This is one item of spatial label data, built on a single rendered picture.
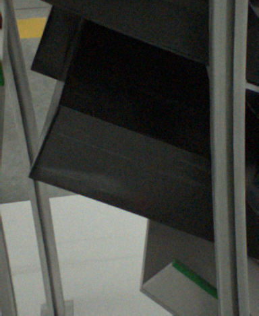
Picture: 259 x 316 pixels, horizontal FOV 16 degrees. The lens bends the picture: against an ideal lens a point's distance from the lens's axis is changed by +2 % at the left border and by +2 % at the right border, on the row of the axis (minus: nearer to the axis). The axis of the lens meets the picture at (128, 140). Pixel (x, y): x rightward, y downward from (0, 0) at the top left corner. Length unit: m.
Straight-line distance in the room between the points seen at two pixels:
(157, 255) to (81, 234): 0.51
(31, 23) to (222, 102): 3.00
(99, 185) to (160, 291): 0.12
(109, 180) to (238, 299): 0.13
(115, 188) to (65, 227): 0.63
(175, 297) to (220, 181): 0.16
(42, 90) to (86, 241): 1.92
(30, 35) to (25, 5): 0.23
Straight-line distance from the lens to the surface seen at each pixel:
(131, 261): 1.23
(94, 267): 1.23
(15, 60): 0.94
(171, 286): 0.74
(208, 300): 0.75
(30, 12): 3.64
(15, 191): 2.74
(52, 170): 0.67
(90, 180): 0.67
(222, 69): 0.57
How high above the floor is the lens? 1.72
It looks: 37 degrees down
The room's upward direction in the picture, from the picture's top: 5 degrees counter-clockwise
